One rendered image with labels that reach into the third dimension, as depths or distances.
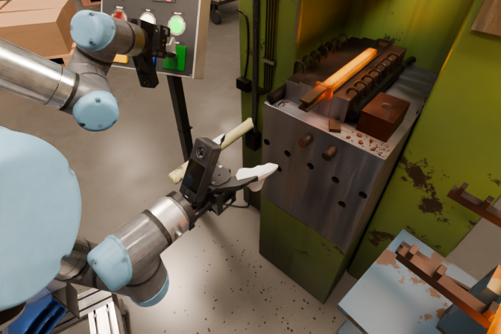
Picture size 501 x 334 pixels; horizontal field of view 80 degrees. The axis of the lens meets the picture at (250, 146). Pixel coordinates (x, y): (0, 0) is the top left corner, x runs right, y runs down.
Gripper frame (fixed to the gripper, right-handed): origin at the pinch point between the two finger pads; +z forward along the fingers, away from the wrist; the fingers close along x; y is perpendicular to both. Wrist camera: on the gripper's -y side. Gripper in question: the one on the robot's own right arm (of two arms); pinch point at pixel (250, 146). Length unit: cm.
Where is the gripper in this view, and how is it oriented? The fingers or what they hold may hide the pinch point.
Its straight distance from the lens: 63.9
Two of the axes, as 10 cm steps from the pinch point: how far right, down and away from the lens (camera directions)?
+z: 6.5, -5.1, 5.6
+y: 0.0, 7.4, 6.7
